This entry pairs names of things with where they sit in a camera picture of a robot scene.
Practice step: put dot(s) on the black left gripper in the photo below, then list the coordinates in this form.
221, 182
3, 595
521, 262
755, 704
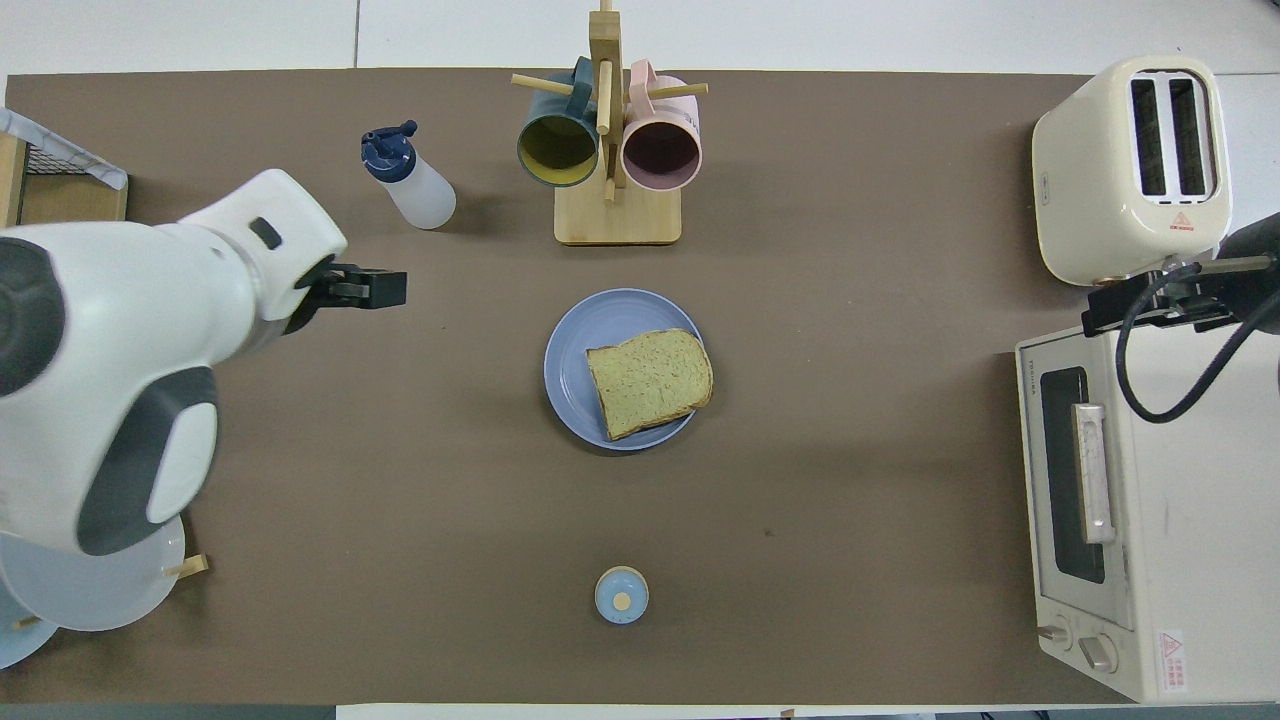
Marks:
330, 290

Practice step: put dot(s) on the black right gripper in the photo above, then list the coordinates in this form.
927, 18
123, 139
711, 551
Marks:
1258, 265

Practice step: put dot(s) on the white bottle navy cap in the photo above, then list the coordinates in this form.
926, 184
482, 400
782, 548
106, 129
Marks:
420, 195

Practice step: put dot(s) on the toasted bread slice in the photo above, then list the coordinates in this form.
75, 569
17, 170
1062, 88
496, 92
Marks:
650, 380

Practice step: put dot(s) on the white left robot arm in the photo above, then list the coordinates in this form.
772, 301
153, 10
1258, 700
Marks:
120, 350

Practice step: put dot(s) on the blue round plate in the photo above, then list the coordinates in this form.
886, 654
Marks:
570, 350

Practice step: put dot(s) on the wooden plate rack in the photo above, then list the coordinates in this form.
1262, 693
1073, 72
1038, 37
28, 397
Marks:
188, 567

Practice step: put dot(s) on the grey plate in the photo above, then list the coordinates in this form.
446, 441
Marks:
100, 590

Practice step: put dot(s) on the light blue plate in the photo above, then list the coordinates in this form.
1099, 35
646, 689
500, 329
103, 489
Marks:
15, 645

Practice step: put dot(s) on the cream two-slot toaster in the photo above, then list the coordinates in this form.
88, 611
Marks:
1100, 200

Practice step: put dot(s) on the white toaster oven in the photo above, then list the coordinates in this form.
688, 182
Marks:
1200, 500

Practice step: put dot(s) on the teal mug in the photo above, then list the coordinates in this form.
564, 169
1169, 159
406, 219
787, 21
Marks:
557, 150

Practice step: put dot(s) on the wooden mug tree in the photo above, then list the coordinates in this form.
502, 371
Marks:
615, 220

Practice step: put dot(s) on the pink mug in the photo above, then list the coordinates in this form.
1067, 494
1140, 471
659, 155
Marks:
660, 150

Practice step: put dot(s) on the patterned white cloth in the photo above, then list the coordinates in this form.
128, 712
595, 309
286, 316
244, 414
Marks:
60, 145

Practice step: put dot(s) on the small blue call bell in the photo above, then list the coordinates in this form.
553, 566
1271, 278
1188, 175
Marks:
621, 595

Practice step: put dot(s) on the brown table mat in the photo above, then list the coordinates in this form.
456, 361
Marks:
800, 500

